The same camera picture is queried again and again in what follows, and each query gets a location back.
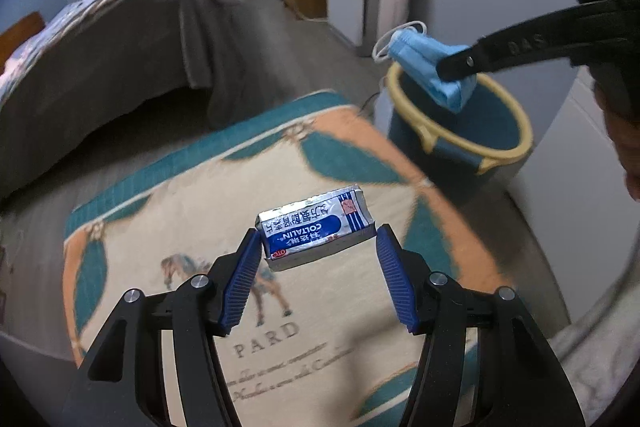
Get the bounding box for blue and white medicine box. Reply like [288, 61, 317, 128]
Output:
[254, 183, 377, 272]

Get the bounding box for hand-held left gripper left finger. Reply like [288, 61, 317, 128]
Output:
[62, 227, 263, 427]

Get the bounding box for grey white cloth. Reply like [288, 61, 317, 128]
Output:
[547, 277, 631, 413]

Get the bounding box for bed with blue quilt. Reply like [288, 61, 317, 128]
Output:
[0, 0, 246, 202]

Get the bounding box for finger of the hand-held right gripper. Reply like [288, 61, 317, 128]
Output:
[435, 0, 640, 84]

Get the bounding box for teal and orange patterned mat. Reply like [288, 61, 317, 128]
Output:
[62, 91, 571, 427]

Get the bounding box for person's right hand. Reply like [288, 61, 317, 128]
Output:
[592, 64, 640, 204]

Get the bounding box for blue printed quilt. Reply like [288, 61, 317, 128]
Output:
[0, 0, 236, 105]

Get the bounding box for teal bucket with yellow rim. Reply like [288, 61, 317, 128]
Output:
[382, 62, 533, 180]

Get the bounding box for white power strip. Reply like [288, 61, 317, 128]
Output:
[372, 87, 396, 138]

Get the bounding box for wooden bed headboard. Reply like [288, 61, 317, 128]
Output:
[0, 11, 47, 68]

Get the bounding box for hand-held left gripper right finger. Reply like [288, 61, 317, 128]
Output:
[375, 224, 586, 427]

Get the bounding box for blue face mask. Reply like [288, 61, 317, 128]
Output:
[372, 21, 478, 114]

